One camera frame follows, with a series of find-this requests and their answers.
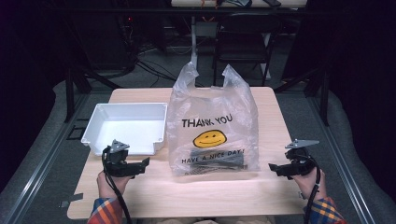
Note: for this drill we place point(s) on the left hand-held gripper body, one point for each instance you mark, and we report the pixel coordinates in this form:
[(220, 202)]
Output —
[(120, 165)]

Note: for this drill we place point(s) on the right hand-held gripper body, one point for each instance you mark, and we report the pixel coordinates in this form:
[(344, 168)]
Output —
[(297, 163)]

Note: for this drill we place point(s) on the black glossy box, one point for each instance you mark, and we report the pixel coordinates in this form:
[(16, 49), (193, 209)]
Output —
[(214, 153), (218, 164)]

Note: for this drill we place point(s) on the clear smiley-print plastic bag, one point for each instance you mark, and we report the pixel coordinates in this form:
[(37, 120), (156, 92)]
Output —
[(214, 102)]

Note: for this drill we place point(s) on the person's right hand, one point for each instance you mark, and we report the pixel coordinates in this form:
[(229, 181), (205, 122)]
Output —
[(308, 185)]

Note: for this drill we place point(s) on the person's left hand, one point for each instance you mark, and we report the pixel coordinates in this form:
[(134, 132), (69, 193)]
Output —
[(109, 186)]

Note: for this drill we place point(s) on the white plastic tray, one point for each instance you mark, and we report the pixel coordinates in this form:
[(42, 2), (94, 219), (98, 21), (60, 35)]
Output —
[(130, 130)]

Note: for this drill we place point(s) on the grey tape strip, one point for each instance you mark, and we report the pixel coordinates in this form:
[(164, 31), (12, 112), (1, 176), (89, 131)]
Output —
[(71, 199)]

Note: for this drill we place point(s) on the black metal stand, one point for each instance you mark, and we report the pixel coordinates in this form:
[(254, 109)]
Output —
[(70, 93), (323, 93)]

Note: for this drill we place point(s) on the white desk leg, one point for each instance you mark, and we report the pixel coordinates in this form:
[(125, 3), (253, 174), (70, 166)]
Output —
[(194, 43)]

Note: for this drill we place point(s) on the black folding chair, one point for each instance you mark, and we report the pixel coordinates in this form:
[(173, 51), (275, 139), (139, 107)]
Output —
[(246, 34)]

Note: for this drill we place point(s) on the aluminium floor rail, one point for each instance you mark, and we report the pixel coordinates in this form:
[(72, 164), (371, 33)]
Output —
[(342, 161), (40, 168)]

